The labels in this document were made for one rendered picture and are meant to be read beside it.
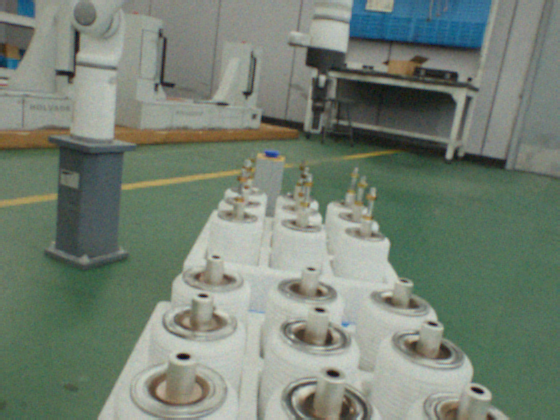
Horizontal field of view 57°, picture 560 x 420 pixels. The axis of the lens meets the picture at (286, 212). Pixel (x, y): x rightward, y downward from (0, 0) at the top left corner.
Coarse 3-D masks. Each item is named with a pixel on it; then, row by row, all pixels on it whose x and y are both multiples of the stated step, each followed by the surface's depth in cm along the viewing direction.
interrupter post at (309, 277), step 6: (306, 270) 63; (312, 270) 64; (318, 270) 63; (306, 276) 63; (312, 276) 63; (318, 276) 63; (300, 282) 64; (306, 282) 63; (312, 282) 63; (300, 288) 64; (306, 288) 63; (312, 288) 63; (306, 294) 63; (312, 294) 63
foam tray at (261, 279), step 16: (208, 224) 112; (272, 224) 120; (272, 240) 112; (192, 256) 91; (240, 272) 88; (256, 272) 89; (272, 272) 89; (288, 272) 90; (320, 272) 98; (384, 272) 98; (256, 288) 89; (336, 288) 89; (352, 288) 89; (368, 288) 89; (384, 288) 89; (256, 304) 90; (352, 304) 90; (352, 320) 91
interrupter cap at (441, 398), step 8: (440, 392) 45; (448, 392) 45; (432, 400) 44; (440, 400) 44; (448, 400) 44; (456, 400) 44; (424, 408) 42; (432, 408) 43; (440, 408) 43; (448, 408) 43; (456, 408) 44; (488, 408) 44; (496, 408) 44; (424, 416) 42; (432, 416) 42; (440, 416) 42; (448, 416) 42; (488, 416) 43; (496, 416) 43; (504, 416) 43
